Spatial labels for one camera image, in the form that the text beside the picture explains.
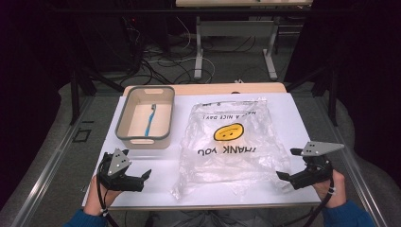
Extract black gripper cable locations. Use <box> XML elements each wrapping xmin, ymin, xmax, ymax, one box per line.
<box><xmin>96</xmin><ymin>162</ymin><xmax>120</xmax><ymax>227</ymax></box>
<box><xmin>303</xmin><ymin>176</ymin><xmax>336</xmax><ymax>227</ymax></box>

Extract black metal stand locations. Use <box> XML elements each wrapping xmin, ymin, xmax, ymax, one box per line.
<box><xmin>68</xmin><ymin>61</ymin><xmax>125</xmax><ymax>126</ymax></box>
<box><xmin>285</xmin><ymin>61</ymin><xmax>340</xmax><ymax>127</ymax></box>

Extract clear plastic bag yellow face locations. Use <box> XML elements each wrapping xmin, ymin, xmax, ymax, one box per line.
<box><xmin>171</xmin><ymin>96</ymin><xmax>293</xmax><ymax>201</ymax></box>

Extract person's right hand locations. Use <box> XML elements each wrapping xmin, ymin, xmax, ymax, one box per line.
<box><xmin>311</xmin><ymin>169</ymin><xmax>347</xmax><ymax>209</ymax></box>

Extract tangle of floor cables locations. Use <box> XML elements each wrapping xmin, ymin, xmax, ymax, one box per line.
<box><xmin>119</xmin><ymin>15</ymin><xmax>257</xmax><ymax>86</ymax></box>

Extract aluminium floor rail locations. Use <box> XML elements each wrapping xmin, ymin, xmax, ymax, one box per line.
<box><xmin>9</xmin><ymin>94</ymin><xmax>96</xmax><ymax>227</ymax></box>
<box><xmin>315</xmin><ymin>94</ymin><xmax>390</xmax><ymax>227</ymax></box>

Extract person's left hand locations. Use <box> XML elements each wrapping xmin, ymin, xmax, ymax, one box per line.
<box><xmin>83</xmin><ymin>174</ymin><xmax>123</xmax><ymax>218</ymax></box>

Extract wooden desk with metal legs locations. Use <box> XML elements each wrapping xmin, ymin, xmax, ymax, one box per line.
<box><xmin>174</xmin><ymin>0</ymin><xmax>314</xmax><ymax>81</ymax></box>

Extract white table sheet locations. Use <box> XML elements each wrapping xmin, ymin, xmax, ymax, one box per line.
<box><xmin>82</xmin><ymin>93</ymin><xmax>322</xmax><ymax>209</ymax></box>

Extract person's grey trousers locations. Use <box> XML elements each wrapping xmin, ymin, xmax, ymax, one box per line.
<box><xmin>148</xmin><ymin>209</ymin><xmax>276</xmax><ymax>227</ymax></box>

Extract blue toothbrush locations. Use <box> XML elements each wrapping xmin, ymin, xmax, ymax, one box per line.
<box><xmin>144</xmin><ymin>103</ymin><xmax>158</xmax><ymax>138</ymax></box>

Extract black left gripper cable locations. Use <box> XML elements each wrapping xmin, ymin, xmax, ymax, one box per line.
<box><xmin>96</xmin><ymin>162</ymin><xmax>120</xmax><ymax>227</ymax></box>

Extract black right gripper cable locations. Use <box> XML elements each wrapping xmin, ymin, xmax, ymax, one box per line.
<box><xmin>303</xmin><ymin>176</ymin><xmax>336</xmax><ymax>227</ymax></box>

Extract beige basket with grey rim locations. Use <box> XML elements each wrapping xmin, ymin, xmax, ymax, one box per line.
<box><xmin>114</xmin><ymin>85</ymin><xmax>176</xmax><ymax>150</ymax></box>

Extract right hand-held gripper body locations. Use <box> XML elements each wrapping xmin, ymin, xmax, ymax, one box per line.
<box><xmin>288</xmin><ymin>141</ymin><xmax>345</xmax><ymax>191</ymax></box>

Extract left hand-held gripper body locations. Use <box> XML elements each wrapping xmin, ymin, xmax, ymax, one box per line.
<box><xmin>97</xmin><ymin>148</ymin><xmax>147</xmax><ymax>193</ymax></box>

